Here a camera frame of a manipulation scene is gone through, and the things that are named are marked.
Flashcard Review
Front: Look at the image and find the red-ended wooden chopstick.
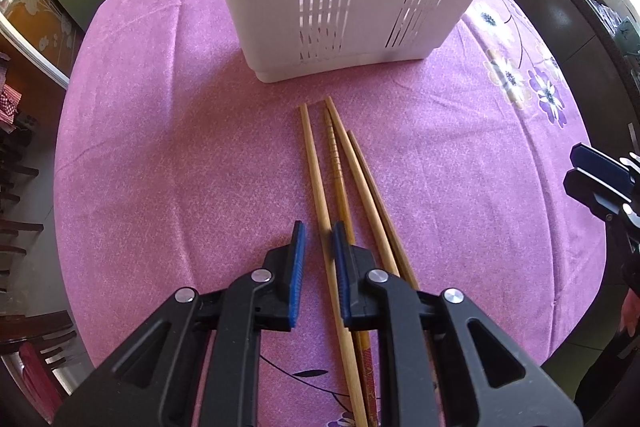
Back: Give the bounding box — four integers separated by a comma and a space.
323, 108, 378, 426

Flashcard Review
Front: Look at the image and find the light wooden chopstick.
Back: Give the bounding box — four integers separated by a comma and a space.
326, 96, 400, 277
347, 131, 419, 291
299, 103, 368, 427

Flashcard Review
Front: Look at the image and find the person's right hand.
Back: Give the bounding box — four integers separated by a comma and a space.
618, 289, 640, 337

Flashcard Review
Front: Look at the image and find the dark wooden chair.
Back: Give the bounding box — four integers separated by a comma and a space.
1, 311, 77, 423

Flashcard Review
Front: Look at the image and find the purple floral tablecloth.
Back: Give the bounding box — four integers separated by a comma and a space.
53, 0, 605, 426

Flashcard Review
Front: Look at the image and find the checked purple apron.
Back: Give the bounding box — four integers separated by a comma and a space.
0, 52, 22, 133

